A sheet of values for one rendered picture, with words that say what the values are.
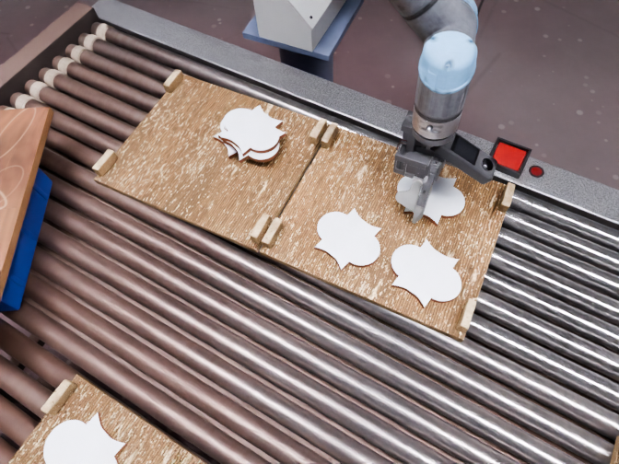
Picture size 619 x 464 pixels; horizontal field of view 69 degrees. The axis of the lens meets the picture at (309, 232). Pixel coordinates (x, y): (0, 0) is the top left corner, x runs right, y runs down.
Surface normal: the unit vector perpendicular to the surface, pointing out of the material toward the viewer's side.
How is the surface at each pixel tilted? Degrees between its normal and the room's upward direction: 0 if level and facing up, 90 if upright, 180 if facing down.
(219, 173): 0
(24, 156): 0
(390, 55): 0
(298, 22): 90
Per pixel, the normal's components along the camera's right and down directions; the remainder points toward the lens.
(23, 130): -0.04, -0.47
